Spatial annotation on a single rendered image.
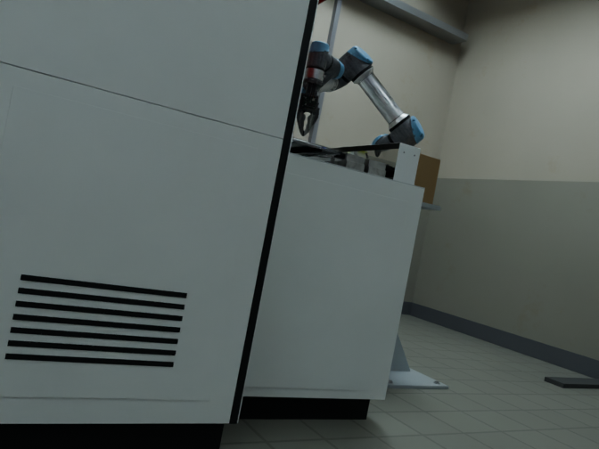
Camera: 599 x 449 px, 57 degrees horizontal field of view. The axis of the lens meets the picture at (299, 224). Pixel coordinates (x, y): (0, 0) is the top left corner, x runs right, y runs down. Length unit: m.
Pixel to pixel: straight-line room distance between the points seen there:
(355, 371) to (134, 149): 1.03
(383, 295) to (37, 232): 1.10
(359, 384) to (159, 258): 0.88
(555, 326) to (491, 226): 0.96
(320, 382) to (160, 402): 0.60
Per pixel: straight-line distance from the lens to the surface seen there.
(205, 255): 1.35
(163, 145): 1.31
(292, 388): 1.78
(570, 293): 4.28
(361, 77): 2.63
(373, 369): 1.92
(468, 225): 4.91
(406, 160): 1.96
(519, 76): 5.01
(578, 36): 4.82
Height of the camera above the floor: 0.60
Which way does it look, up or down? level
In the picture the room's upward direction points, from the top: 11 degrees clockwise
